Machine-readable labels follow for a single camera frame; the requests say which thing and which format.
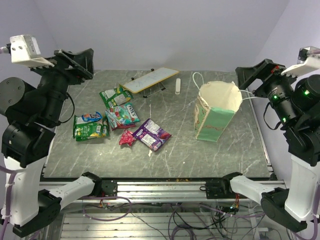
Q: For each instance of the red snack packet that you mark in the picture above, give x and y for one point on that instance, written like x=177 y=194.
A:
x=127 y=138

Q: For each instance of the large purple snack bag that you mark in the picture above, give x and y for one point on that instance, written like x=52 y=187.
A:
x=152 y=135

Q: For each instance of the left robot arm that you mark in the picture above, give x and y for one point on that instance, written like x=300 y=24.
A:
x=32 y=113

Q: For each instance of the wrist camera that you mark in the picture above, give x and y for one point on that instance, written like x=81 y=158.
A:
x=25 y=51
x=308 y=61

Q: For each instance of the purple red candy bag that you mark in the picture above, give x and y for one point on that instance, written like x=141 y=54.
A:
x=116 y=125

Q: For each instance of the whiteboard wire stand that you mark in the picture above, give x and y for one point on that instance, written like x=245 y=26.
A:
x=151 y=90

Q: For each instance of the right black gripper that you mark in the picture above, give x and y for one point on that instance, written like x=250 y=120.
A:
x=267 y=70

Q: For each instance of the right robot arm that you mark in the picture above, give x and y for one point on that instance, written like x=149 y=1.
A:
x=294 y=94

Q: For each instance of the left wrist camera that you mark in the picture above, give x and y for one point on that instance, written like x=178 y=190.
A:
x=25 y=51

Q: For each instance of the teal Fox's mint bag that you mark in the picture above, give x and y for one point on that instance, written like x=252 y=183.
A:
x=123 y=114

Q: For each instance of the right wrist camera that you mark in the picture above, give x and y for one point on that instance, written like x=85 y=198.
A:
x=308 y=61

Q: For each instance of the yellow framed whiteboard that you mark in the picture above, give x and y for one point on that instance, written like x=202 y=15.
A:
x=148 y=80

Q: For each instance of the aluminium rail frame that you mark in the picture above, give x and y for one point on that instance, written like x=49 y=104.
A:
x=164 y=209

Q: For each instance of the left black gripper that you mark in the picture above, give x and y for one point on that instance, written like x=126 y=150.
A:
x=83 y=61

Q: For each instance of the green Fox's candy bag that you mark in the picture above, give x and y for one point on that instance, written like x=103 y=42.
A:
x=83 y=131

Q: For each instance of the decorated paper gift bag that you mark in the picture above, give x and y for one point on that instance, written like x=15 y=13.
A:
x=216 y=104

